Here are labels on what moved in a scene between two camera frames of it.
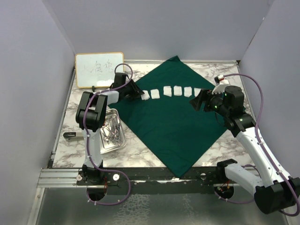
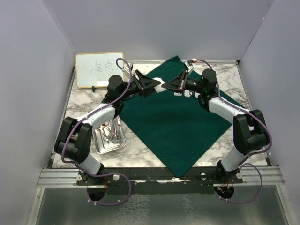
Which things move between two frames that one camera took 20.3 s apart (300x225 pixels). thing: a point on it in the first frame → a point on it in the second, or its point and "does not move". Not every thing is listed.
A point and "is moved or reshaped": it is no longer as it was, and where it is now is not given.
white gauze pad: (154, 93) → (158, 89)
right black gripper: (197, 102) → (178, 84)
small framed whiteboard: (98, 70) does not move
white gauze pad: (187, 91) does not move
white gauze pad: (146, 96) is moved or reshaped
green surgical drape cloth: (183, 136) does not move
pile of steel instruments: (111, 130) does not move
